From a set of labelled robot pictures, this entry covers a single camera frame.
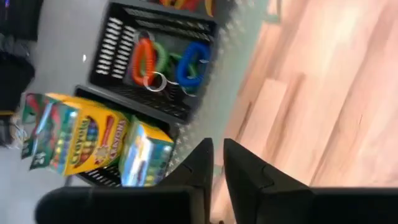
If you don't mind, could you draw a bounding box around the Crayola crayon box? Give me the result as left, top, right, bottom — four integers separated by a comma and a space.
21, 92, 52, 160
119, 116, 175, 187
29, 93, 130, 177

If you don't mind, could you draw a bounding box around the black plastic mesh basket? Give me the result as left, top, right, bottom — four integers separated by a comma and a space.
88, 0, 220, 124
146, 0, 224, 20
73, 84, 180, 188

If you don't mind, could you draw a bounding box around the green spiral wrist coil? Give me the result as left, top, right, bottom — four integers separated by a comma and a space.
154, 42, 171, 75
169, 52, 200, 78

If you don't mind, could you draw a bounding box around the red rubber band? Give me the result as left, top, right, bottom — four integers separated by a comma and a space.
178, 0, 201, 12

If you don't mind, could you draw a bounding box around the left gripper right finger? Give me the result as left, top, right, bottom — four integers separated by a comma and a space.
223, 138, 312, 189

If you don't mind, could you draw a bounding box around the blue spiral wrist coil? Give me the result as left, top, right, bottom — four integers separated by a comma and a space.
175, 41, 213, 88

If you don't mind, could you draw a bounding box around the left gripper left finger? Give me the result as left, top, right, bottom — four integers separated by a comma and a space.
158, 138, 215, 189

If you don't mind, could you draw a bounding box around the red-orange spiral wrist coil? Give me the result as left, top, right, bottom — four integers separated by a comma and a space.
131, 37, 169, 93

